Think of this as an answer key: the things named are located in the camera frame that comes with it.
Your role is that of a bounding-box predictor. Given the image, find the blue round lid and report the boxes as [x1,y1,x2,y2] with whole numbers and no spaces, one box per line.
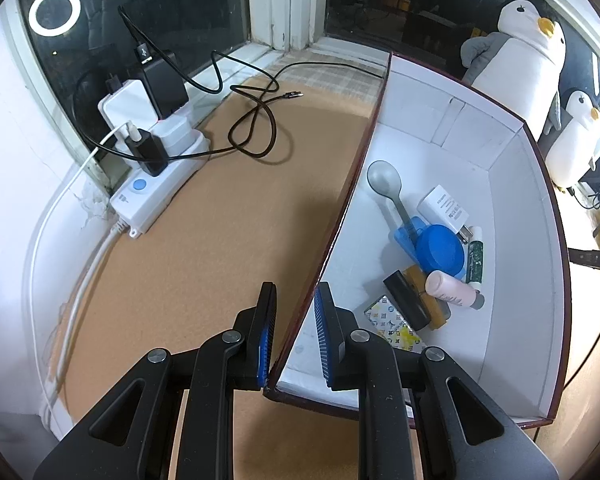
[416,224,466,277]

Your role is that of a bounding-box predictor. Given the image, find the white power adapter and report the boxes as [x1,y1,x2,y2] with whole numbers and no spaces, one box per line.
[97,80,161,131]

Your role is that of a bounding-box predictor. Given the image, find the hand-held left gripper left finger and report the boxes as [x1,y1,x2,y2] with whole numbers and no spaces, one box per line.
[32,281,279,480]

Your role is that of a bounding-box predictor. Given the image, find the wooden clothespin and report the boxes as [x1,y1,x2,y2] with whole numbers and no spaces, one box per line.
[405,265,452,331]

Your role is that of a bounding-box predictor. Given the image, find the white charger plug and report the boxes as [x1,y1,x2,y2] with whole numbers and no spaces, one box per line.
[416,185,473,246]

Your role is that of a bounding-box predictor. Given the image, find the white USB cable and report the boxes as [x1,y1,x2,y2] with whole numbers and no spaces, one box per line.
[27,121,137,361]

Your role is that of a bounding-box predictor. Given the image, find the black rectangular case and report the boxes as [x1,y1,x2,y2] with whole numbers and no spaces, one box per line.
[382,270,431,332]

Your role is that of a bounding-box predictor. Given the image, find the black power adapter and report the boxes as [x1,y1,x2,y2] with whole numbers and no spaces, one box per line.
[130,49,191,118]

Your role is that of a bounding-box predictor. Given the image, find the green lip balm stick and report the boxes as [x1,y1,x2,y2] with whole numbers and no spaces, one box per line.
[465,226,485,293]

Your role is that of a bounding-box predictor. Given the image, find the blue round lid container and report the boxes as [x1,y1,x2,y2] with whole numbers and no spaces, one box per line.
[392,216,468,283]

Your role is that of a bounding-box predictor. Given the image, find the white power cord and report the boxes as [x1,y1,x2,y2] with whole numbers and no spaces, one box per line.
[40,225,131,421]

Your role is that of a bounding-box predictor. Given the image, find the patterned white lighter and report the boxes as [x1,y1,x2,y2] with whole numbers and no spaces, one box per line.
[364,295,427,358]

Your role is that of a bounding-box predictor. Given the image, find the white tube grey cap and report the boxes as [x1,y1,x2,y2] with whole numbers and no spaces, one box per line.
[425,270,486,311]

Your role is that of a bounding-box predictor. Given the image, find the black USB cable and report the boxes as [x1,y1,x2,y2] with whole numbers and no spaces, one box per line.
[117,6,231,93]
[87,50,386,163]

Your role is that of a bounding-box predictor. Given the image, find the white window frame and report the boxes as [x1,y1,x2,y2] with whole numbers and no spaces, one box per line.
[0,0,600,161]

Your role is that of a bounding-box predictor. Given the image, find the grey plastic spoon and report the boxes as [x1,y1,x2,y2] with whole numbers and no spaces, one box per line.
[367,160,416,226]

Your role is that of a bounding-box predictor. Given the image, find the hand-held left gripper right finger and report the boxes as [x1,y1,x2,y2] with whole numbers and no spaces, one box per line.
[314,281,558,480]

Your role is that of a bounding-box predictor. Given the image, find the large penguin plush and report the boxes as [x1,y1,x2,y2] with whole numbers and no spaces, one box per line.
[460,0,567,136]

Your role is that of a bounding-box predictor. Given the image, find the small black USB charger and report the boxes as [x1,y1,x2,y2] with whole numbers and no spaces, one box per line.
[126,127,170,177]

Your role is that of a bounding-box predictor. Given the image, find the checked cloth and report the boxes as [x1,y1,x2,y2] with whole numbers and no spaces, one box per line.
[275,45,386,106]

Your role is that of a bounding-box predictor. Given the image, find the red cardboard box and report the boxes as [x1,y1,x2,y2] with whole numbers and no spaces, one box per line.
[262,51,572,428]

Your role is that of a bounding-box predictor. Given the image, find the white power strip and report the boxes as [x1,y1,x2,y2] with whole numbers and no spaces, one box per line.
[109,117,211,237]

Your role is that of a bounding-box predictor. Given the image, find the small penguin plush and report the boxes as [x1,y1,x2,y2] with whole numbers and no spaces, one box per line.
[545,89,600,192]

